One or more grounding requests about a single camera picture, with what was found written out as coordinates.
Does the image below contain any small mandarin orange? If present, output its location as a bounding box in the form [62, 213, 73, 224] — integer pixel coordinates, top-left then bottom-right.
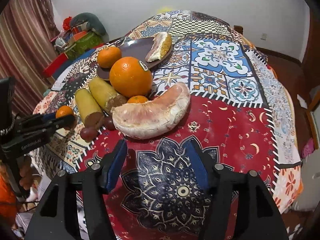
[127, 95, 148, 103]

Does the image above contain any purple ceramic plate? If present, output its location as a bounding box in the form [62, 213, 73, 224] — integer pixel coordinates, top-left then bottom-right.
[96, 36, 174, 81]

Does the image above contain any peeled pink pomelo segment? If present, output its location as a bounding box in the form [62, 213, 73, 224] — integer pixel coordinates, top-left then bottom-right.
[111, 82, 190, 140]

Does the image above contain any yellow curved object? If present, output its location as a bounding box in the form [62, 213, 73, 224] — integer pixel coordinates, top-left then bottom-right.
[157, 7, 173, 14]

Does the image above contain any striped brown curtain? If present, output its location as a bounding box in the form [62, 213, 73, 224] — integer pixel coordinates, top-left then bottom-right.
[1, 0, 59, 115]

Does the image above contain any medium mandarin orange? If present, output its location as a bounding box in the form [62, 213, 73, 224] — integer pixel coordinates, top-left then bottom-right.
[97, 47, 122, 69]
[55, 105, 74, 118]

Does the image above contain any red box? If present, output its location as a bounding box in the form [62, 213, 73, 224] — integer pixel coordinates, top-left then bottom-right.
[43, 53, 68, 78]

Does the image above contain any colourful patchwork bedspread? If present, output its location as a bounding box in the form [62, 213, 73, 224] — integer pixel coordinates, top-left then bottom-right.
[32, 10, 304, 240]

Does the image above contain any green storage bag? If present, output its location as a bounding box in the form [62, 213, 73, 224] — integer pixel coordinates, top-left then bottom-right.
[64, 31, 103, 60]

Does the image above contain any large orange with sticker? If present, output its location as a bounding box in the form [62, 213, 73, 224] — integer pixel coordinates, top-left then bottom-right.
[109, 57, 153, 98]

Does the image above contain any dark red grape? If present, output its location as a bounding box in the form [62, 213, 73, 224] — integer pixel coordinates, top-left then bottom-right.
[103, 116, 116, 131]
[80, 127, 99, 142]

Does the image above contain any person's hand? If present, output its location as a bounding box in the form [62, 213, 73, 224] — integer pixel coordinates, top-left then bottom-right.
[19, 155, 34, 190]

